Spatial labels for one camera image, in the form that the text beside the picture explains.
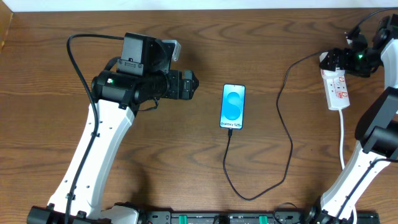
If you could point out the brown wooden side panel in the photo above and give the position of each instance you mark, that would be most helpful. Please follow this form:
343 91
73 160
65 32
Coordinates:
6 16

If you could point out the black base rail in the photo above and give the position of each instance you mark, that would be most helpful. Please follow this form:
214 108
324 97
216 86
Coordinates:
165 217

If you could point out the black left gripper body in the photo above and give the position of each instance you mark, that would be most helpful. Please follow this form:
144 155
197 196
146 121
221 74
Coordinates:
181 84

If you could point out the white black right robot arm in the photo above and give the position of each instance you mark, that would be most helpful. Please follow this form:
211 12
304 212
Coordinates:
376 131

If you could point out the blue Galaxy smartphone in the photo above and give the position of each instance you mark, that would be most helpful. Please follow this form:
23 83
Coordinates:
232 106

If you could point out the white power strip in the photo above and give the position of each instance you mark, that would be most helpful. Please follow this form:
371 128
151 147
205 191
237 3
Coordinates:
335 89

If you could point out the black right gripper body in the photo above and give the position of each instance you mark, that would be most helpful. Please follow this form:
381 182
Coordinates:
336 59

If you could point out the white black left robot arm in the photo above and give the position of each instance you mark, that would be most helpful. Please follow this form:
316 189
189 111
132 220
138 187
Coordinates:
141 73

